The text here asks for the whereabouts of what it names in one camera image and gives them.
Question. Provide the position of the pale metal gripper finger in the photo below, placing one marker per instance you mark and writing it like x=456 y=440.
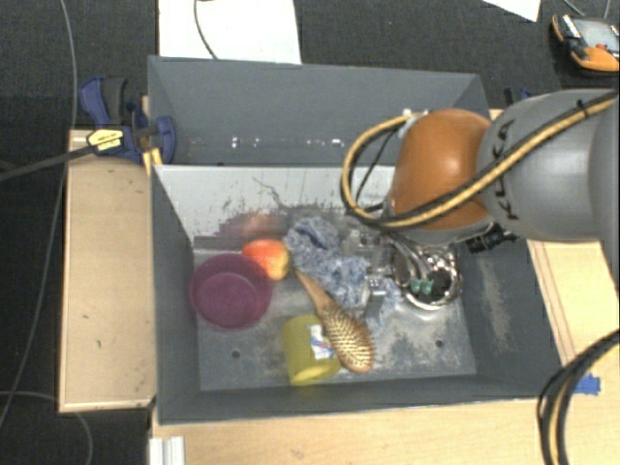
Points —
x=361 y=245
x=375 y=303

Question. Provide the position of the blue and white cloth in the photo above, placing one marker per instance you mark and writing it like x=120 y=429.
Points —
x=334 y=271

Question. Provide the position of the wooden hairbrush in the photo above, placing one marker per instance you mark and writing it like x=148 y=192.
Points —
x=346 y=339

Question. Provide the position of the yellow cup with label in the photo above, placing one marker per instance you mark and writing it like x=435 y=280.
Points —
x=300 y=351

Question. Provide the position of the red and yellow apple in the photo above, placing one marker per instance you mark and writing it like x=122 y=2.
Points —
x=269 y=257

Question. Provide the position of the purple plastic bowl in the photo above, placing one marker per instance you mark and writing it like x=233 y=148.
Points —
x=227 y=291

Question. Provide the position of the grey metal bin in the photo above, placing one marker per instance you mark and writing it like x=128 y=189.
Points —
x=232 y=109

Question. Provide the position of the pale wood board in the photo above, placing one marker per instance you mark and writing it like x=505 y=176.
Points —
x=109 y=284

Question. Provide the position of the black cylinder on white bracket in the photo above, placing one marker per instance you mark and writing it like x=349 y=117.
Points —
x=486 y=241

